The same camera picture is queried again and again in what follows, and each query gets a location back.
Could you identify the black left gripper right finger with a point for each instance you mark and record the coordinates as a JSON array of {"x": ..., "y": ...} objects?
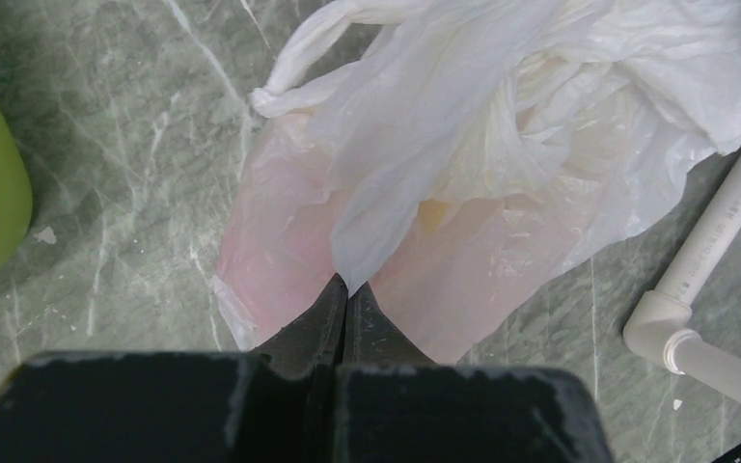
[{"x": 370, "y": 337}]

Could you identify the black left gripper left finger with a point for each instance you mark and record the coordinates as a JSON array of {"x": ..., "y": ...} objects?
[{"x": 313, "y": 339}]

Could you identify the white printed plastic bag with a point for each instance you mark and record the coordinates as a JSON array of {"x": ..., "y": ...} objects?
[{"x": 458, "y": 155}]

